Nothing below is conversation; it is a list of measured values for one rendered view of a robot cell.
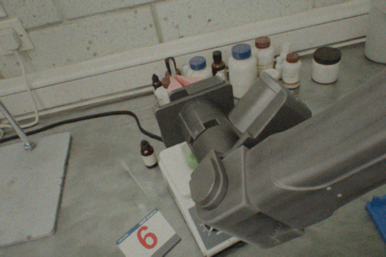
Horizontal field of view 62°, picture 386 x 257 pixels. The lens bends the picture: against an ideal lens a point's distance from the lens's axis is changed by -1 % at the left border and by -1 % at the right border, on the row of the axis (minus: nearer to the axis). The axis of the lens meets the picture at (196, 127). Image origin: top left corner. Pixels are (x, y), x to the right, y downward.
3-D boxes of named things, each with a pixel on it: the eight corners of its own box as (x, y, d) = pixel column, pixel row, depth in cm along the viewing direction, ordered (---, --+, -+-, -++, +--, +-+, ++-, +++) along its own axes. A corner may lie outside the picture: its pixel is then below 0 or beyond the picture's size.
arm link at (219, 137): (202, 193, 32) (239, 204, 35) (246, 143, 30) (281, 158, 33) (179, 149, 37) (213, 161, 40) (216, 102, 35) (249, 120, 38)
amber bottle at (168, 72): (174, 87, 93) (166, 53, 85) (187, 89, 91) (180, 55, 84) (167, 96, 90) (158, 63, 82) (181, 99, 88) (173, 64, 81)
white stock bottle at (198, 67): (205, 87, 90) (199, 50, 83) (219, 96, 86) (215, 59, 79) (187, 97, 88) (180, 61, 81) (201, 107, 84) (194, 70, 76)
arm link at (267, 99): (192, 213, 26) (268, 247, 29) (291, 101, 22) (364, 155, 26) (178, 137, 36) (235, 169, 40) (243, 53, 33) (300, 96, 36)
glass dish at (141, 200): (165, 198, 64) (163, 192, 63) (143, 215, 62) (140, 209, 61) (151, 183, 68) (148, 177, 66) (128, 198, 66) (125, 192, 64)
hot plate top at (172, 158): (244, 170, 56) (243, 166, 56) (182, 200, 54) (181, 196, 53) (213, 131, 65) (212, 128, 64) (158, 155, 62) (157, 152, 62)
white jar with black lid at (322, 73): (329, 87, 82) (333, 63, 77) (306, 78, 86) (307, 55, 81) (342, 74, 85) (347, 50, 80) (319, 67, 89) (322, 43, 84)
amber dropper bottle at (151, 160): (143, 160, 73) (134, 138, 68) (155, 155, 74) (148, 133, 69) (146, 169, 71) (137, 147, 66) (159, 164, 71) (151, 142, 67)
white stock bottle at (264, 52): (253, 69, 93) (251, 34, 86) (274, 69, 92) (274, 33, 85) (251, 81, 89) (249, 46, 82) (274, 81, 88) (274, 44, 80)
